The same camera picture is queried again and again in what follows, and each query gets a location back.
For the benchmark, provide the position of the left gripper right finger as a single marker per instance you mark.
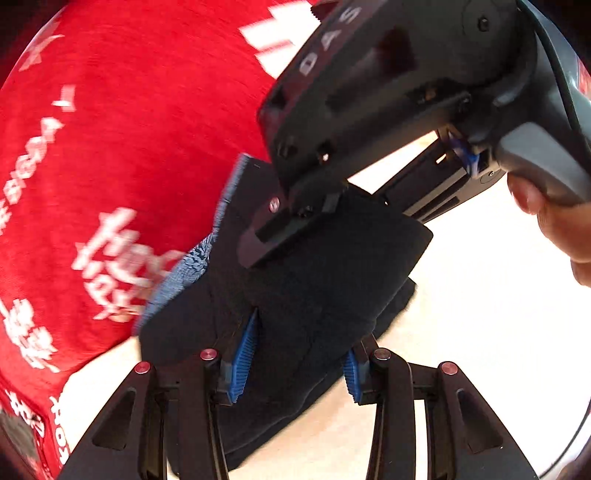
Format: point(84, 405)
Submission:
point(465, 439)

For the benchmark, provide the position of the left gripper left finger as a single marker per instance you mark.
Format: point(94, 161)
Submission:
point(167, 416)

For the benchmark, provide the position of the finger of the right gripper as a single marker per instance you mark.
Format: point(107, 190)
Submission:
point(279, 219)
point(434, 183)

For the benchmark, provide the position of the black pants blue patterned trim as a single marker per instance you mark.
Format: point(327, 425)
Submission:
point(342, 278)

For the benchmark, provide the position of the person's right hand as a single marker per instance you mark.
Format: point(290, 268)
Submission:
point(568, 228)

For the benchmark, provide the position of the red blanket white lettering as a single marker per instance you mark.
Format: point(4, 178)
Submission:
point(120, 123)

